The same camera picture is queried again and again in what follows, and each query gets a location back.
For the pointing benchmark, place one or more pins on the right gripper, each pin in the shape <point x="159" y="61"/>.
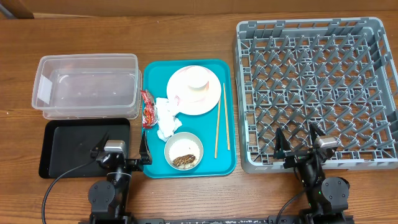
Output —
<point x="280" y="145"/>

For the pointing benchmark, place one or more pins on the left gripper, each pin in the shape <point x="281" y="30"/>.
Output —
<point x="145" y="158"/>

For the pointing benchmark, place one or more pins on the red snack wrapper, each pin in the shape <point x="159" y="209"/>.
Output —
<point x="149" y="114"/>

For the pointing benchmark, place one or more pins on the white tissue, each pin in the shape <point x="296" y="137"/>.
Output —
<point x="167" y="121"/>

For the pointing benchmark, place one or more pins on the grey bowl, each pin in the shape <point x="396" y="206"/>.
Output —
<point x="179" y="136"/>

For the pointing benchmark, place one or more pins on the white rice with food scrap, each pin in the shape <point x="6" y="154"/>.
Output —
<point x="184" y="154"/>

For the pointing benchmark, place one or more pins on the white cup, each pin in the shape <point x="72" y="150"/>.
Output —
<point x="196" y="77"/>

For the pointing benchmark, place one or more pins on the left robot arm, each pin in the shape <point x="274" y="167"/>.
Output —
<point x="108" y="197"/>

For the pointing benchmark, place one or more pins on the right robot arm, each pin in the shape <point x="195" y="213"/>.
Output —
<point x="327" y="196"/>

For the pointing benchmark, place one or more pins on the grey dishwasher rack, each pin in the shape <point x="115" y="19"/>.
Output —
<point x="336" y="73"/>

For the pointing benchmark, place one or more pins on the clear plastic waste bin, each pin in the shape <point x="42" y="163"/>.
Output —
<point x="81" y="86"/>

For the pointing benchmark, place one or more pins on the black plastic tray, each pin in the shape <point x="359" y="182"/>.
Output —
<point x="67" y="143"/>

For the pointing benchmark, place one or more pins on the right wooden chopstick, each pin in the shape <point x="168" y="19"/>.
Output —
<point x="226" y="117"/>

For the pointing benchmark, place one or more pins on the wooden chopstick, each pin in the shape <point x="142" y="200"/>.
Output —
<point x="217" y="128"/>
<point x="226" y="117"/>

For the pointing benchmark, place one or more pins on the teal serving tray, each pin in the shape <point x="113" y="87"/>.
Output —
<point x="156" y="76"/>

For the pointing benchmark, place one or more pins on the left wooden chopstick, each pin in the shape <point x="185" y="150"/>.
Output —
<point x="217" y="128"/>

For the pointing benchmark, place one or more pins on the pink round plate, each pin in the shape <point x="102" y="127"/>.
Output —
<point x="199" y="107"/>

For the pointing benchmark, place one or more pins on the pink shallow bowl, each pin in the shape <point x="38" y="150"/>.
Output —
<point x="187" y="94"/>

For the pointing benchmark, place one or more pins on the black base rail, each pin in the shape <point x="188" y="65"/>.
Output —
<point x="217" y="221"/>

